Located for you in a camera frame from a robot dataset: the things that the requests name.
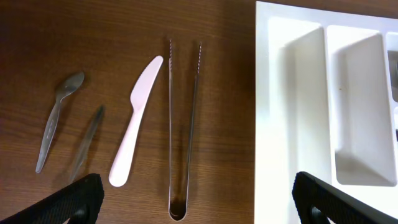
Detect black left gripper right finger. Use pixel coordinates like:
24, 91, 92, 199
292, 172, 397, 224

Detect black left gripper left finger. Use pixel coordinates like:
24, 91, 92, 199
1, 173, 104, 224

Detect long metal tongs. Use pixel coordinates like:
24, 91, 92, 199
168, 39, 202, 222

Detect pink plastic knife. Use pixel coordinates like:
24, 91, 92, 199
109, 55, 164, 187

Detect small metal teaspoon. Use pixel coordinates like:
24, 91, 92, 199
68, 105, 105, 184
35, 72, 85, 173

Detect white cutlery tray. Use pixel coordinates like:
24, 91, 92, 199
254, 2, 397, 223

